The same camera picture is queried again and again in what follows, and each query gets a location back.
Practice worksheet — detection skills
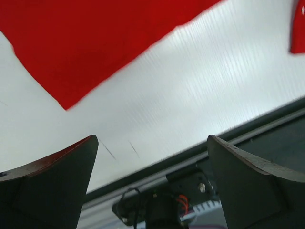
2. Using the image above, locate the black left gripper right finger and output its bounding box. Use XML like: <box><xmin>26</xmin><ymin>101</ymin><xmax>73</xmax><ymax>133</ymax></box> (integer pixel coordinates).
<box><xmin>207</xmin><ymin>135</ymin><xmax>305</xmax><ymax>229</ymax></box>

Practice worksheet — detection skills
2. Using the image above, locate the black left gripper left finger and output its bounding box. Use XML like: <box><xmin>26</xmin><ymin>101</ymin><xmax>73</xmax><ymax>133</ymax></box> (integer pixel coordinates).
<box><xmin>0</xmin><ymin>135</ymin><xmax>98</xmax><ymax>229</ymax></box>

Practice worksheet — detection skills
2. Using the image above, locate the red t shirt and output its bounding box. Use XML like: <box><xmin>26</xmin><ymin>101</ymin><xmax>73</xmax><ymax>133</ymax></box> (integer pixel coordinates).
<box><xmin>0</xmin><ymin>0</ymin><xmax>305</xmax><ymax>110</ymax></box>

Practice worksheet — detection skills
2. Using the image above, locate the left white cable duct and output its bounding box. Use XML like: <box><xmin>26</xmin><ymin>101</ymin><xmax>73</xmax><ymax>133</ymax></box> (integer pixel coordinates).
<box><xmin>180</xmin><ymin>200</ymin><xmax>222</xmax><ymax>221</ymax></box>

